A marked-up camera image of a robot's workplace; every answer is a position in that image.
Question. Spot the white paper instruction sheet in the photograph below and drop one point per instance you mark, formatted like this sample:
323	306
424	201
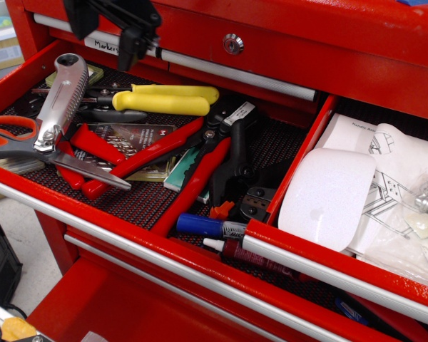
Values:
400	160

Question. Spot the silver metal box cutter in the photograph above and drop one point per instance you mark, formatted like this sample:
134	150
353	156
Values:
62	101

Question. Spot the open red right drawer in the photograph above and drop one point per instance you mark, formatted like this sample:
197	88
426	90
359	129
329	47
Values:
368	282

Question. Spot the yellow handled pliers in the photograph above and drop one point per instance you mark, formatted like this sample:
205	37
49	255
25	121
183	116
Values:
167	99

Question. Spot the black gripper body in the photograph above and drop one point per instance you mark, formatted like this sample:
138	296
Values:
124	14

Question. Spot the clear drill bit case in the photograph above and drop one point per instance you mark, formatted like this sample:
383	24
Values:
128	138

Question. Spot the orange plastic clip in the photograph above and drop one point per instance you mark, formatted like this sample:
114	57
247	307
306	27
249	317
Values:
222	211

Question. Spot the red threadlocker bottle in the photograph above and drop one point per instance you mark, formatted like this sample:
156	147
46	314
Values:
232	249

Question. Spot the black ratchet crimping tool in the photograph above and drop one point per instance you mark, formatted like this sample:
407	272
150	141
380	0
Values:
255	166

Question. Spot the open red drawer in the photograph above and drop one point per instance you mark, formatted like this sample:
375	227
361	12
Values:
368	282
126	283

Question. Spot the blue cap marker pen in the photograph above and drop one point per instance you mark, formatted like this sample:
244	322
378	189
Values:
209	227

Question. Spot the red metal tool chest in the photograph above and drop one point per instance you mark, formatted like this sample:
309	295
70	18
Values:
302	61

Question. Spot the silver cabinet lock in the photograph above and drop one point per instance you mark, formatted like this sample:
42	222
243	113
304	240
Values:
233	44

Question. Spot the open red left drawer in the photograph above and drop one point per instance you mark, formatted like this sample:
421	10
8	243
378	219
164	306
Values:
126	283

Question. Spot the clear bag of hardware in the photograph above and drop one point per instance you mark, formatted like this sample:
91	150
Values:
401	246

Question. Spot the yellow sponge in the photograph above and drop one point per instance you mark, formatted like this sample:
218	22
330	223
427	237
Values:
16	328

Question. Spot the white markers label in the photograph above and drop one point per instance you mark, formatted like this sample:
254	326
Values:
108	44

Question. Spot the red handled wire stripper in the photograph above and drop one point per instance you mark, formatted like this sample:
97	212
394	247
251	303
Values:
213	138

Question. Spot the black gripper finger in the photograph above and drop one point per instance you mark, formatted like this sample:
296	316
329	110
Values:
82	17
134	43

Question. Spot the teal white small box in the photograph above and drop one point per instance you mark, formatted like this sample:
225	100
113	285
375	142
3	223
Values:
176	177

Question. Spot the green blade case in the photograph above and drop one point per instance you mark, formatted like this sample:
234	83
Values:
94	74

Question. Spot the black small cutters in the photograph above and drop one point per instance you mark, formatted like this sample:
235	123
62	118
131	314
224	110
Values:
108	115

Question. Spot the red handled pliers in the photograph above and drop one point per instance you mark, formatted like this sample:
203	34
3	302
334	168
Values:
88	141

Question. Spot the white computer mouse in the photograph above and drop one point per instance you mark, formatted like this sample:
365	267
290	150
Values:
325	198

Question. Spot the clear plastic case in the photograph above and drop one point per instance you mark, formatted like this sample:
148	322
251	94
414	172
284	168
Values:
20	165

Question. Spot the orange grey handled scissors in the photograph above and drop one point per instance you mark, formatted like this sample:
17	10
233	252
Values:
12	145

